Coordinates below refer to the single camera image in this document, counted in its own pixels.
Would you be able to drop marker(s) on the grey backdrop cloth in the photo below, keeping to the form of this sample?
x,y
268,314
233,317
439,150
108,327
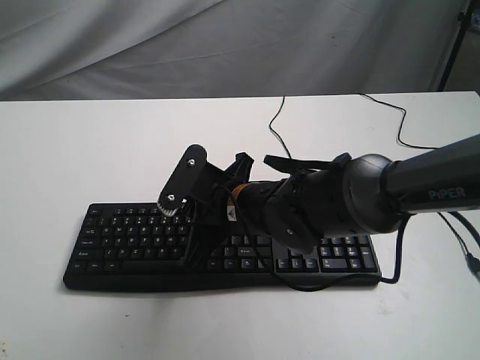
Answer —
x,y
98,50

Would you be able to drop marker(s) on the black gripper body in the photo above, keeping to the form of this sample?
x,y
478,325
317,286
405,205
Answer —
x,y
211,186

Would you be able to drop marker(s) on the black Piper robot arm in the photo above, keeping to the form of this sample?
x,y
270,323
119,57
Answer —
x,y
346,196

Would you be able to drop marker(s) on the black tripod stand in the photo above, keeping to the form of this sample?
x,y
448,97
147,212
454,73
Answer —
x,y
464,19

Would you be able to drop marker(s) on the black acer keyboard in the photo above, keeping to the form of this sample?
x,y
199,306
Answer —
x,y
133,248

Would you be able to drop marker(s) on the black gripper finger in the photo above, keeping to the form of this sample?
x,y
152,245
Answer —
x,y
206,234

